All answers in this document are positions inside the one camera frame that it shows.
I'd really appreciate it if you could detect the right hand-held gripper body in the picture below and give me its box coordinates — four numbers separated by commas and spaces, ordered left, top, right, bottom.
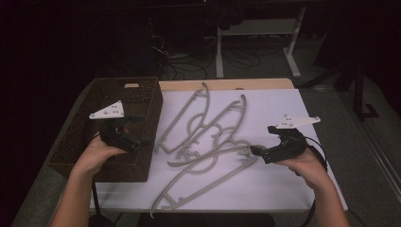
264, 114, 322, 165

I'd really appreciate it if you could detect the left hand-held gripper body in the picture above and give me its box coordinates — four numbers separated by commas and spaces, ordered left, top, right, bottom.
89, 99, 145, 153

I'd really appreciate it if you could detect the brown woven basket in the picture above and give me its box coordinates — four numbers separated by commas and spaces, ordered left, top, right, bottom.
47, 76, 164, 183

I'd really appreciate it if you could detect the person's right hand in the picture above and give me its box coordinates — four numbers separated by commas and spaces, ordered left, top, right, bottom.
275, 148, 330, 192

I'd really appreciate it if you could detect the person's left hand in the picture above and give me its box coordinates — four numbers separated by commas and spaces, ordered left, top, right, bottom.
74, 136, 127, 178

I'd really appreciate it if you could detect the white table mat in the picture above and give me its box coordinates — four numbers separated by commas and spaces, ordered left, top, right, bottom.
89, 88, 348, 213

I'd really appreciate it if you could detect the black metal stand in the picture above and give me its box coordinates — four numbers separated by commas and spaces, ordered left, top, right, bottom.
297, 55, 381, 122

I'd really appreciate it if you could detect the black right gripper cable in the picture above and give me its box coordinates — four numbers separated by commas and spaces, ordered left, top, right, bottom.
301, 134, 329, 227

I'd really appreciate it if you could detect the tangle of floor cables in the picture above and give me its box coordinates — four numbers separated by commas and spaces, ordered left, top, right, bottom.
146, 17, 272, 81

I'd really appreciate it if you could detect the white desk frame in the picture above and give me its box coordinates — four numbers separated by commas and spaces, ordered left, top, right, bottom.
215, 5, 307, 79

